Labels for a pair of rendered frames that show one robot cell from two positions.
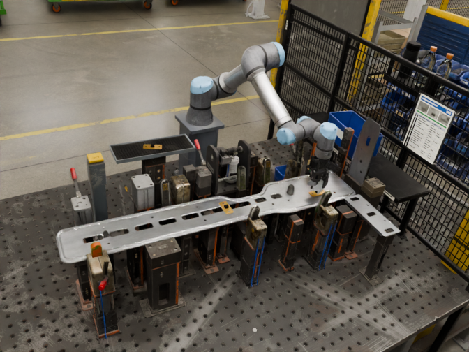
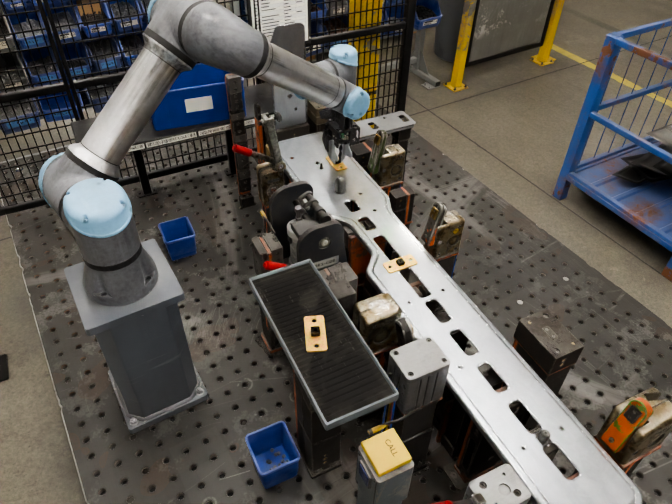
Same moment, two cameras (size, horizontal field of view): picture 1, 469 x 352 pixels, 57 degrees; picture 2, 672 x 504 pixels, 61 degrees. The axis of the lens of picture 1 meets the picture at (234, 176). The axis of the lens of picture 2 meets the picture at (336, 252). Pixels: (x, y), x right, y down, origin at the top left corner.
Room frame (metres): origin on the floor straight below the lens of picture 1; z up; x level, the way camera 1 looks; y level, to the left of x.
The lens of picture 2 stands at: (1.63, 1.07, 2.00)
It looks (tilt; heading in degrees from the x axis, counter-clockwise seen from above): 43 degrees down; 273
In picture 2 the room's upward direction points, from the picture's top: 1 degrees clockwise
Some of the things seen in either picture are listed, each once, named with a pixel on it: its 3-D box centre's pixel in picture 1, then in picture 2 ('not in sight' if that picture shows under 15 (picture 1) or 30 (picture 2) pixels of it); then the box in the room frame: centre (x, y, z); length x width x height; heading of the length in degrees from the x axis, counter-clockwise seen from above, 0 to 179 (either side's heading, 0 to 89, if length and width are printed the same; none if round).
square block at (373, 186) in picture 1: (365, 211); (321, 147); (1.78, -0.69, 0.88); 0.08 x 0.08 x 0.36; 30
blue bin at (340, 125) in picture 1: (352, 133); (194, 94); (2.20, -0.63, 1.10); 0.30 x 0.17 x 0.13; 24
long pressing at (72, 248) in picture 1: (222, 210); (406, 269); (1.51, 0.03, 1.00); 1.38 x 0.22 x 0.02; 120
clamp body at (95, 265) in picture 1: (103, 295); (615, 455); (1.07, 0.44, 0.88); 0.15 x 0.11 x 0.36; 30
